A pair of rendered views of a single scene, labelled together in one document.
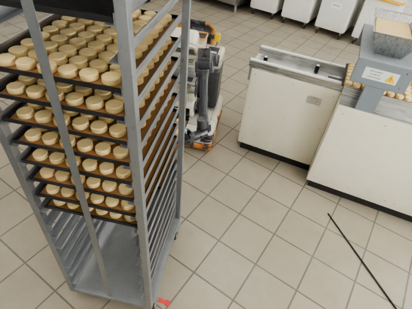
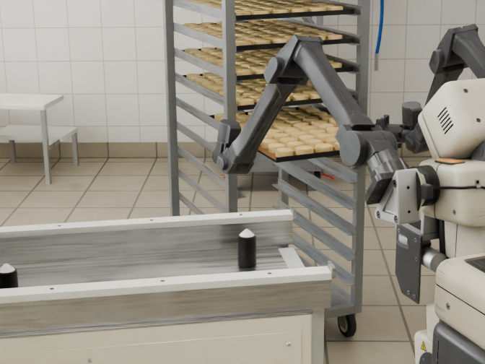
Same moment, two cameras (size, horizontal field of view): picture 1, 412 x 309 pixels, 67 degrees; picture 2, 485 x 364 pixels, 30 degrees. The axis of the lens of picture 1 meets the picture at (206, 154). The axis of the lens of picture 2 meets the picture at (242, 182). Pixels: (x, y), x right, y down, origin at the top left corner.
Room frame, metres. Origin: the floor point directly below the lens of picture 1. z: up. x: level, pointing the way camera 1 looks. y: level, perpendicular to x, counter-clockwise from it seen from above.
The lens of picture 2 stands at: (3.69, -1.09, 1.43)
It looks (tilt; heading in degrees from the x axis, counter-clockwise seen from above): 16 degrees down; 152
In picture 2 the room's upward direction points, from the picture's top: 1 degrees counter-clockwise
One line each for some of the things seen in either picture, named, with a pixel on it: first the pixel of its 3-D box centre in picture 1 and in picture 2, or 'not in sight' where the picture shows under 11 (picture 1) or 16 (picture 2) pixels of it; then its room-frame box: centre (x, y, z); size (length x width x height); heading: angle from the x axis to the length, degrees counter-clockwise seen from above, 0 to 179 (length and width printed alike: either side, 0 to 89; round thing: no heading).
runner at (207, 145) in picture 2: (159, 198); (206, 142); (1.00, 0.21, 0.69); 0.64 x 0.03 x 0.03; 173
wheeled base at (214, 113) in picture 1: (186, 116); not in sight; (2.50, 0.23, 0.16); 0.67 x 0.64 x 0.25; 173
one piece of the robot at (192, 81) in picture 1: (181, 81); (458, 245); (2.20, 0.26, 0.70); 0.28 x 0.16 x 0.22; 83
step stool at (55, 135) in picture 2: not in sight; (28, 135); (-1.37, 0.21, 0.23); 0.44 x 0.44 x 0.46; 52
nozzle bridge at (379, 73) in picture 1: (376, 67); not in sight; (2.17, -1.14, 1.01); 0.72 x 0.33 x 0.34; 161
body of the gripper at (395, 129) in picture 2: not in sight; (392, 133); (1.49, 0.61, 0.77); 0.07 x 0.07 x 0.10; 38
